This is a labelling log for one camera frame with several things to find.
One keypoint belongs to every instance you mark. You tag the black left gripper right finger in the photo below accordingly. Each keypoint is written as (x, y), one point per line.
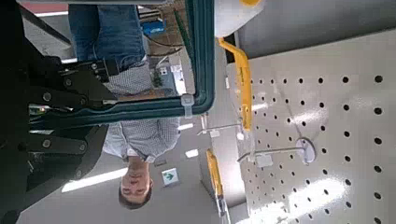
(74, 90)

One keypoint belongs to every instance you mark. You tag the beige perforated pegboard panel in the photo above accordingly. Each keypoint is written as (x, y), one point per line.
(342, 124)

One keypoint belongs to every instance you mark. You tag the white yellow plastic item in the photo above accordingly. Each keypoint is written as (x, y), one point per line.
(233, 15)

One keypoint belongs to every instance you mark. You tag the long metal peg hook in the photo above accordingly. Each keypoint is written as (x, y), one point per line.
(305, 151)
(221, 127)

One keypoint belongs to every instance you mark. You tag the dark green plastic crate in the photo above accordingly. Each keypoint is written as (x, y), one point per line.
(202, 62)

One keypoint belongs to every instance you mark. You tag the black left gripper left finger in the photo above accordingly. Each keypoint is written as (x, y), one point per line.
(62, 155)

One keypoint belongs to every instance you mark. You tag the blue box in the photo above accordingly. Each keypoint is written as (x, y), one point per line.
(154, 27)

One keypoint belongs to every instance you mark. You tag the green white exit sign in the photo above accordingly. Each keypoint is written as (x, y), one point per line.
(170, 177)

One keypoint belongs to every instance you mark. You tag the person in checked shirt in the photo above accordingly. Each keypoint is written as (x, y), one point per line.
(146, 137)

